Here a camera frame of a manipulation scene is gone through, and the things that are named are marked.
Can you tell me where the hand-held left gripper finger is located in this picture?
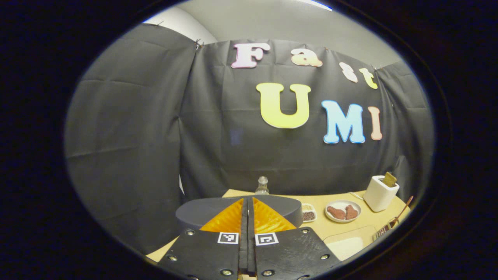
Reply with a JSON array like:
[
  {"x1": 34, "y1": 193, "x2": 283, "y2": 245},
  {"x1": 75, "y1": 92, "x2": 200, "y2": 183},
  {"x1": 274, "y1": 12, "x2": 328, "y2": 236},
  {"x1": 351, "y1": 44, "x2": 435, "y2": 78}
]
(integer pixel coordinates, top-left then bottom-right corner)
[
  {"x1": 157, "y1": 198, "x2": 248, "y2": 280},
  {"x1": 248, "y1": 197, "x2": 343, "y2": 280}
]

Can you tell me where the black rice cooker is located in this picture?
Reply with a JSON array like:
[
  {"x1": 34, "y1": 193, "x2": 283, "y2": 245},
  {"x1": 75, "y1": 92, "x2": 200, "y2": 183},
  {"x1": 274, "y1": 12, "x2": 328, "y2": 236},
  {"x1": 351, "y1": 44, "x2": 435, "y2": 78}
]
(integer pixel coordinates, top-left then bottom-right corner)
[{"x1": 176, "y1": 194, "x2": 303, "y2": 234}]

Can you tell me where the clear box of rice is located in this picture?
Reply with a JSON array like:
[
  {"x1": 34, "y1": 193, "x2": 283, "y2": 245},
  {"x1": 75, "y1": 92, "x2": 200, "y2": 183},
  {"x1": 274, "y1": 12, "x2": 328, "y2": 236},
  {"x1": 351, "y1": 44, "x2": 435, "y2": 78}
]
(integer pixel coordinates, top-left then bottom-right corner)
[{"x1": 324, "y1": 226, "x2": 377, "y2": 261}]

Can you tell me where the brown wooden spoon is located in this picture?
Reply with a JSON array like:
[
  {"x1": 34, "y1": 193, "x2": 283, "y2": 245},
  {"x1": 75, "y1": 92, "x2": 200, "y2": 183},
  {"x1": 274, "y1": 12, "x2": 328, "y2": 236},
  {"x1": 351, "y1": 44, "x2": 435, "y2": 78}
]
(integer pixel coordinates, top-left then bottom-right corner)
[{"x1": 389, "y1": 196, "x2": 414, "y2": 230}]

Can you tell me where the small glass bottle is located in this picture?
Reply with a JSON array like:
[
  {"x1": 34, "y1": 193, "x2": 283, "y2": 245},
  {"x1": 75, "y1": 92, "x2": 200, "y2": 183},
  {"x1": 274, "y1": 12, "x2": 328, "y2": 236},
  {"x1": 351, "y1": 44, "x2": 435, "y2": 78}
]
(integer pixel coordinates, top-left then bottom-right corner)
[{"x1": 255, "y1": 176, "x2": 270, "y2": 195}]

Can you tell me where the white divided bean dish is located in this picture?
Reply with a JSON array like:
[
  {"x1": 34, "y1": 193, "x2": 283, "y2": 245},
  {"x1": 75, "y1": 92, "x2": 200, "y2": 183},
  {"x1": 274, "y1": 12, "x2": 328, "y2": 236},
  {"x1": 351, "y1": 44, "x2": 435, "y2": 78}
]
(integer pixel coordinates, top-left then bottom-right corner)
[{"x1": 302, "y1": 203, "x2": 317, "y2": 222}]

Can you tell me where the white round plate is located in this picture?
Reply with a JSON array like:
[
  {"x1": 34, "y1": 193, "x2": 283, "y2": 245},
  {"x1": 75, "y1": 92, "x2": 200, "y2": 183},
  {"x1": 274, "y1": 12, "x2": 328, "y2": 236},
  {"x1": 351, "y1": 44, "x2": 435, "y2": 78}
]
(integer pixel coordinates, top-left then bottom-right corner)
[{"x1": 325, "y1": 200, "x2": 361, "y2": 223}]

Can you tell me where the white utensil box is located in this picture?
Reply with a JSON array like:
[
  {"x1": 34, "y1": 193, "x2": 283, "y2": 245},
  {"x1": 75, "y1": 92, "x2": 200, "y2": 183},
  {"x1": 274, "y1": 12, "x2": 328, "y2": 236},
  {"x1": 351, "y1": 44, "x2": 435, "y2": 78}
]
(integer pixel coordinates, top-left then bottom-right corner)
[{"x1": 364, "y1": 175, "x2": 400, "y2": 212}]

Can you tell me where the black backdrop cloth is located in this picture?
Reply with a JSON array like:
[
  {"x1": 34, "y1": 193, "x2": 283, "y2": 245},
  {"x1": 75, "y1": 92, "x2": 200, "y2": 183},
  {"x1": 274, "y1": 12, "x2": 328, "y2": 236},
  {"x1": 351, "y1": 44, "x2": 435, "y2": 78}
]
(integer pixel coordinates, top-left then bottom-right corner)
[{"x1": 64, "y1": 23, "x2": 434, "y2": 255}]

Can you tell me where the large ceiling light panel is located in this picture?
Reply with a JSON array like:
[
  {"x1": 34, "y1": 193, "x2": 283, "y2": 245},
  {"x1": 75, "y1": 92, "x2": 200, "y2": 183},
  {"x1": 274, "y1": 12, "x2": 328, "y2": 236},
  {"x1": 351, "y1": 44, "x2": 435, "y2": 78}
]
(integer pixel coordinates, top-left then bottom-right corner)
[{"x1": 300, "y1": 0, "x2": 333, "y2": 11}]

